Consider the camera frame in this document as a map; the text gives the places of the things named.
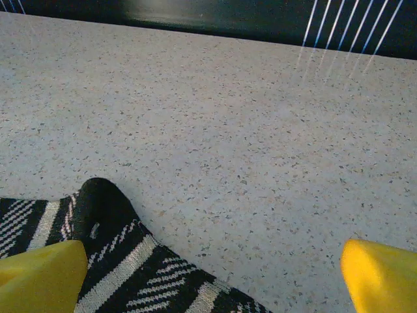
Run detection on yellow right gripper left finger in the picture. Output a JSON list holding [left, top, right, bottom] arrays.
[[0, 240, 88, 313]]

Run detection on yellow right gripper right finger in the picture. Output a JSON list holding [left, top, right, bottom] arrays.
[[340, 239, 417, 313]]

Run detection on black white patterned sock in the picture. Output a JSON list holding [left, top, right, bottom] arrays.
[[0, 177, 271, 313]]

